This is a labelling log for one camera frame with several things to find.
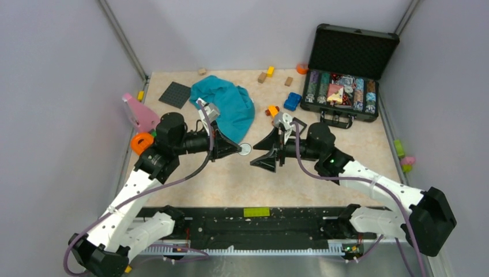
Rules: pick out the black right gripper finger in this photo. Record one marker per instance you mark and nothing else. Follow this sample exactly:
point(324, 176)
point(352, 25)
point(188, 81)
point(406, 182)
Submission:
point(267, 161)
point(271, 141)

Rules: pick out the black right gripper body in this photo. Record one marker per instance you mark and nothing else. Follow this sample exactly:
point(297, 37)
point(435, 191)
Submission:
point(288, 149)

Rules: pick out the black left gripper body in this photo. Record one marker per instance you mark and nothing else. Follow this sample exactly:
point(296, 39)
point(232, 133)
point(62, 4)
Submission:
point(199, 141)

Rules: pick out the teal garment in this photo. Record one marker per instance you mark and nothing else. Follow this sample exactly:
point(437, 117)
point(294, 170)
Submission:
point(237, 110)

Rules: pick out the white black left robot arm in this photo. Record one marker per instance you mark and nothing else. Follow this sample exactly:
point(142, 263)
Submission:
point(108, 247)

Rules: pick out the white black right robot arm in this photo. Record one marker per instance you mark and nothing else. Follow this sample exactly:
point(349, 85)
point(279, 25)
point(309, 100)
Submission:
point(423, 217)

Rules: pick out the yellow toy car red wheels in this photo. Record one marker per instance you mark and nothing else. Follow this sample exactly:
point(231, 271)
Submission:
point(272, 111)

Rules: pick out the blue toy car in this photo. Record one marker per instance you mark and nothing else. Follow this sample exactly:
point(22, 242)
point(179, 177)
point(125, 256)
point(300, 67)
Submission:
point(292, 101)

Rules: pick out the black lego baseplate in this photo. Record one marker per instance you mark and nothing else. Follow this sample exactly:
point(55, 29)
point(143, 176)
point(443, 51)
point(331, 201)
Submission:
point(176, 95)

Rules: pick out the pink plastic toy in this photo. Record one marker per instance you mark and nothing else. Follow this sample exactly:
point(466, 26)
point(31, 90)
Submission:
point(140, 116)

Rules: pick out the green label strip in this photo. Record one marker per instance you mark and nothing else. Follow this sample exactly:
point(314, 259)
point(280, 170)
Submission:
point(252, 212)

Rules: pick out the orange plastic toy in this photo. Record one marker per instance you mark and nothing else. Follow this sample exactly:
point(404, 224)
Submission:
point(140, 142)

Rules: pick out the tan wooden block left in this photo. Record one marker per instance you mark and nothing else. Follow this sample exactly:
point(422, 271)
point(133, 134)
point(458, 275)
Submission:
point(262, 77)

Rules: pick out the tan wooden block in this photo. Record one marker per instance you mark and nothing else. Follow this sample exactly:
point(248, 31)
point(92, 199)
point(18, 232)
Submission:
point(262, 77)
point(288, 81)

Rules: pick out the tan wooden block right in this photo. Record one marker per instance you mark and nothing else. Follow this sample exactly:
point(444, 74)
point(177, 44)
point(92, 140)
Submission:
point(288, 81)

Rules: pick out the yellow wooden block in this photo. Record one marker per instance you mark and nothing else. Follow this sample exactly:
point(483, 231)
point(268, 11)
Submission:
point(270, 71)

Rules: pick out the orange tape roll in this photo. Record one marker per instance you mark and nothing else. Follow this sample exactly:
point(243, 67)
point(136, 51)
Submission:
point(302, 68)

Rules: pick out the black poker chip case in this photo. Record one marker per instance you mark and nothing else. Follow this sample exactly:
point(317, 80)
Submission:
point(344, 68)

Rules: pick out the green pink toy pile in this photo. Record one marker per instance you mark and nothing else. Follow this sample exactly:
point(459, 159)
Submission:
point(406, 162)

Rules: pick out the black square frame far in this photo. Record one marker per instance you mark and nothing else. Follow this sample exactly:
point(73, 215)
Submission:
point(302, 126)

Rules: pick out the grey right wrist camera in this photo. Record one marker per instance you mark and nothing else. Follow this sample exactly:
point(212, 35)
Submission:
point(282, 120)

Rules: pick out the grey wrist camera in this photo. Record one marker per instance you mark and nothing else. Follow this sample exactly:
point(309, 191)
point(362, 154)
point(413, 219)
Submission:
point(207, 111)
point(282, 120)

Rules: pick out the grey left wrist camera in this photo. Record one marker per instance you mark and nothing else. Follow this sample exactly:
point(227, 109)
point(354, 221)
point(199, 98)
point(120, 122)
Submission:
point(207, 111)

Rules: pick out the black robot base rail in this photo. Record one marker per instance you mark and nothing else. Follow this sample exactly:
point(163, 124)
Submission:
point(293, 228)

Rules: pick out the small yellow block at wall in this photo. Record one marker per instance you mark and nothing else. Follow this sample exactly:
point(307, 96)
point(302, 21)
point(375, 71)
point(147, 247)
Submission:
point(140, 96)

